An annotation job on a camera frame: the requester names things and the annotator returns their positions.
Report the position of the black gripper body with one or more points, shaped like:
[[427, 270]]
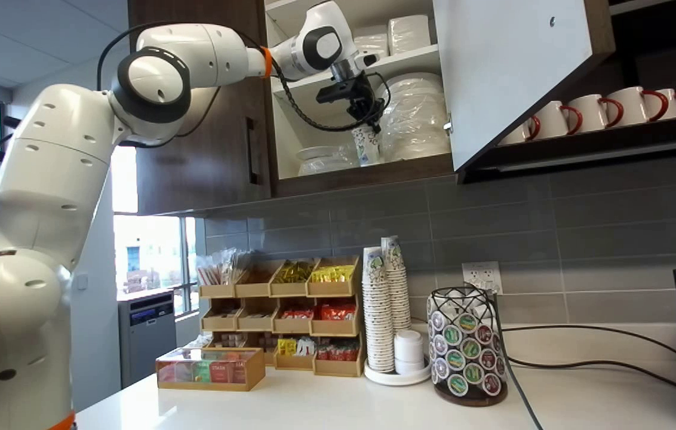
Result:
[[347, 88]]

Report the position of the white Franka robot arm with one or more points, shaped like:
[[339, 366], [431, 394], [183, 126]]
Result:
[[58, 183]]

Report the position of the white shelved cupboard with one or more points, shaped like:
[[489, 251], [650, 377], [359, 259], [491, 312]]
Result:
[[304, 151]]

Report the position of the white open cupboard door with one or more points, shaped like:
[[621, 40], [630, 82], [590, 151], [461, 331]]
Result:
[[511, 71]]

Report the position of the dark wood cupboard door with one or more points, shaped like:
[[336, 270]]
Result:
[[201, 159]]

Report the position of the plastic wrapped plate stack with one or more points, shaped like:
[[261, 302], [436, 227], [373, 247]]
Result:
[[416, 114]]

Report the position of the clear plastic cutlery bag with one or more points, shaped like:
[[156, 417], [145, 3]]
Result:
[[325, 159]]

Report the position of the tall paper cup stack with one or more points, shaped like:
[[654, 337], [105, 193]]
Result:
[[397, 277], [378, 312]]

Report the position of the dark wood mug shelf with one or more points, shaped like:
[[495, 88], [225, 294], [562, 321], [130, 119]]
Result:
[[590, 147]]

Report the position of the wooden tiered condiment rack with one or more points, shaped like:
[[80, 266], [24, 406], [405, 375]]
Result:
[[281, 313]]

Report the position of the white round tray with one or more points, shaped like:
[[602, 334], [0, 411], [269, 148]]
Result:
[[400, 377]]

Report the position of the wooden tea bag box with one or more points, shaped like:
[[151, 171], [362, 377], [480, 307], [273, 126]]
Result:
[[208, 370]]

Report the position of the grey dishwasher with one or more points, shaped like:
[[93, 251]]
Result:
[[146, 334]]

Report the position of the white wall outlet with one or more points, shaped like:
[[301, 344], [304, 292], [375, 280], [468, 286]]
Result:
[[480, 277]]

